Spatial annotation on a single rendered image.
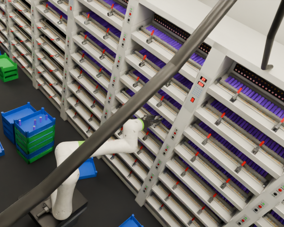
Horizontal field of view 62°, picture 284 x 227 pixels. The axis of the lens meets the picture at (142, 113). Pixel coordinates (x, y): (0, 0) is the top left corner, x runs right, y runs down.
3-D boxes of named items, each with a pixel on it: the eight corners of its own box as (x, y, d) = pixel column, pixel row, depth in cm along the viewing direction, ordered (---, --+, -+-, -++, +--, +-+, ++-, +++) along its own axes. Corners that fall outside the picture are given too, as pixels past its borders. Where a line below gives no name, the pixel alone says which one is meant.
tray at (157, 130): (164, 142, 185) (166, 136, 178) (115, 97, 210) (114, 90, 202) (180, 128, 194) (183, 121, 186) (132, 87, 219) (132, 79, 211)
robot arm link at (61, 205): (52, 225, 156) (58, 179, 124) (50, 202, 167) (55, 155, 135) (72, 221, 162) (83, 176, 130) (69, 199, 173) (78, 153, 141)
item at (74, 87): (101, 121, 238) (100, 113, 227) (68, 88, 263) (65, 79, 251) (117, 111, 247) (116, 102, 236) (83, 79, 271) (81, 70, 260)
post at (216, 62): (140, 206, 236) (229, 49, 126) (134, 200, 240) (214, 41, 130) (153, 196, 249) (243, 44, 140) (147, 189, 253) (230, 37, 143)
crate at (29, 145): (27, 149, 222) (27, 143, 217) (15, 136, 228) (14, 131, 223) (54, 135, 243) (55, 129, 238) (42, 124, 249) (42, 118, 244)
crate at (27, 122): (26, 138, 212) (26, 132, 207) (13, 124, 218) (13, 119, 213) (55, 124, 233) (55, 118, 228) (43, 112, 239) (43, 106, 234)
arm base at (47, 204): (42, 224, 167) (42, 220, 163) (30, 209, 172) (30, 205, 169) (73, 202, 184) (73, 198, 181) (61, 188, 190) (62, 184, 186)
